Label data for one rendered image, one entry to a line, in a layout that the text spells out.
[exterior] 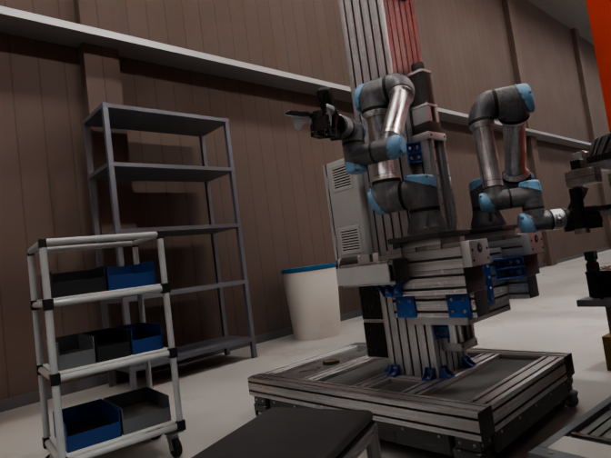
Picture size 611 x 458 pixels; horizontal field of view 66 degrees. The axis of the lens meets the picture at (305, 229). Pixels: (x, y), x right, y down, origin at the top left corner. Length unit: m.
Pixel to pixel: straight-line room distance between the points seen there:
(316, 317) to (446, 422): 3.11
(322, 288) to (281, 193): 1.33
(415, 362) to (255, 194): 3.45
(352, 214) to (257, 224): 3.05
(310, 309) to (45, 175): 2.61
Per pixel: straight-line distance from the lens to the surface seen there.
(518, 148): 2.15
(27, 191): 4.28
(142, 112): 4.08
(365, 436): 1.37
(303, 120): 1.54
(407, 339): 2.14
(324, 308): 4.75
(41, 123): 4.45
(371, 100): 1.94
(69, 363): 2.19
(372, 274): 1.79
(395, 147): 1.60
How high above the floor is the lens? 0.77
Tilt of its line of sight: 4 degrees up
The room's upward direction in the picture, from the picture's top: 8 degrees counter-clockwise
